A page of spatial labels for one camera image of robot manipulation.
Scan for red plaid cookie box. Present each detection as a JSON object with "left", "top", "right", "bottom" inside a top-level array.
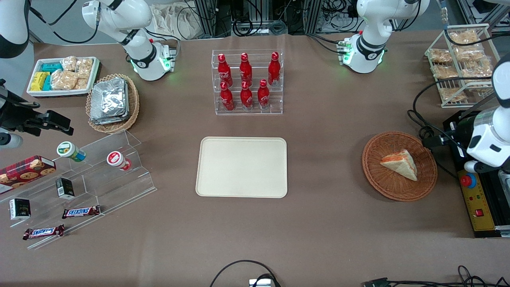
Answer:
[{"left": 0, "top": 155, "right": 57, "bottom": 195}]

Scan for white cloth bag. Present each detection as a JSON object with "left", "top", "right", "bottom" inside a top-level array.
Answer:
[{"left": 151, "top": 3, "right": 205, "bottom": 41}]

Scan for clear acrylic bottle rack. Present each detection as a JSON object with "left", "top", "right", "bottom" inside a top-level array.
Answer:
[{"left": 211, "top": 49, "right": 284, "bottom": 116}]

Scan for black looped cable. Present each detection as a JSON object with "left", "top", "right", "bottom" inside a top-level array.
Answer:
[{"left": 210, "top": 260, "right": 282, "bottom": 287}]

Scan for Snickers chocolate bar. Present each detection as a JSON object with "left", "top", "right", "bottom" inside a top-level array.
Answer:
[
  {"left": 22, "top": 224, "right": 65, "bottom": 241},
  {"left": 62, "top": 205, "right": 102, "bottom": 220}
]

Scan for yellow snack packet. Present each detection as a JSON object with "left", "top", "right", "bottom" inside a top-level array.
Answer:
[{"left": 31, "top": 72, "right": 50, "bottom": 91}]

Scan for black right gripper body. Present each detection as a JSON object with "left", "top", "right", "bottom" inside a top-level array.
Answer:
[{"left": 0, "top": 80, "right": 42, "bottom": 136}]

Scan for black and yellow control box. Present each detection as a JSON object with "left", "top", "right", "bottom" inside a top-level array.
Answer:
[{"left": 443, "top": 110, "right": 510, "bottom": 238}]

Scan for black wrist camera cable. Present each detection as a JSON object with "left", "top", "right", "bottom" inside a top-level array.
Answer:
[{"left": 407, "top": 77, "right": 496, "bottom": 178}]

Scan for clear acrylic stepped display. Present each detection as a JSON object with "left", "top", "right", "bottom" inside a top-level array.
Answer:
[{"left": 0, "top": 130, "right": 157, "bottom": 251}]

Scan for red lid yogurt cup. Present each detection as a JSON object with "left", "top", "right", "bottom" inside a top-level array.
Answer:
[{"left": 106, "top": 151, "right": 132, "bottom": 172}]

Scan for oval light wicker basket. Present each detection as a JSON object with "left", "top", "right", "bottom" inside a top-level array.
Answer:
[{"left": 86, "top": 74, "right": 140, "bottom": 134}]

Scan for grey coiled cable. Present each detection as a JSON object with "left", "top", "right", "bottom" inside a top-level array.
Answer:
[{"left": 268, "top": 20, "right": 288, "bottom": 36}]

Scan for triangular sandwich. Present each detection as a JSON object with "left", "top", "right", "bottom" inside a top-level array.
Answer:
[{"left": 380, "top": 149, "right": 418, "bottom": 182}]

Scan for round brown wicker basket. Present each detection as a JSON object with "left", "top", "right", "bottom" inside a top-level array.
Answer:
[{"left": 362, "top": 132, "right": 438, "bottom": 202}]

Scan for white rectangular snack bin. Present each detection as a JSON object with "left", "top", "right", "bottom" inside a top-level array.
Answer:
[{"left": 27, "top": 57, "right": 100, "bottom": 98}]

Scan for red cola bottle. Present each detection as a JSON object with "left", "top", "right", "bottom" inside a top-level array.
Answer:
[
  {"left": 257, "top": 79, "right": 270, "bottom": 109},
  {"left": 220, "top": 82, "right": 235, "bottom": 111},
  {"left": 239, "top": 53, "right": 253, "bottom": 86},
  {"left": 217, "top": 54, "right": 233, "bottom": 87},
  {"left": 240, "top": 81, "right": 253, "bottom": 110},
  {"left": 268, "top": 52, "right": 281, "bottom": 86}
]

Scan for clear bag of bread snacks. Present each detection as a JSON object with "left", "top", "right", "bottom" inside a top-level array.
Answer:
[
  {"left": 454, "top": 47, "right": 485, "bottom": 63},
  {"left": 438, "top": 87, "right": 467, "bottom": 102},
  {"left": 462, "top": 60, "right": 494, "bottom": 79},
  {"left": 428, "top": 48, "right": 453, "bottom": 64},
  {"left": 449, "top": 30, "right": 481, "bottom": 45},
  {"left": 432, "top": 64, "right": 463, "bottom": 80}
]

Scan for green lid yogurt cup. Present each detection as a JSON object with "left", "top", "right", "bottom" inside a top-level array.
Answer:
[{"left": 57, "top": 141, "right": 86, "bottom": 163}]

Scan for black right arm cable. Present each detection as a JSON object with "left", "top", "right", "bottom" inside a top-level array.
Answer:
[{"left": 29, "top": 0, "right": 101, "bottom": 45}]

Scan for beige plastic tray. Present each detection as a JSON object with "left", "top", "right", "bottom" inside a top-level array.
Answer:
[{"left": 195, "top": 137, "right": 288, "bottom": 199}]

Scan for black base cables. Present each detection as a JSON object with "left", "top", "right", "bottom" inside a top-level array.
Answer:
[{"left": 306, "top": 33, "right": 348, "bottom": 55}]

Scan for black tangled cables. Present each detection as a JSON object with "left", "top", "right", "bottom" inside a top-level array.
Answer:
[{"left": 387, "top": 265, "right": 510, "bottom": 287}]

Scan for white wire rack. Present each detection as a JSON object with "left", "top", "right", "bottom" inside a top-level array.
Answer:
[{"left": 424, "top": 24, "right": 501, "bottom": 108}]

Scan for small black and white box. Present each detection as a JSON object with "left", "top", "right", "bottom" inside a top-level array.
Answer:
[{"left": 9, "top": 198, "right": 31, "bottom": 221}]

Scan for stack of silver foil packs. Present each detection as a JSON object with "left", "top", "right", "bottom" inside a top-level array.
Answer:
[{"left": 89, "top": 77, "right": 130, "bottom": 125}]

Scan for red emergency stop button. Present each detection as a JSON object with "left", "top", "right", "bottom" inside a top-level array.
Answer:
[{"left": 460, "top": 172, "right": 478, "bottom": 189}]

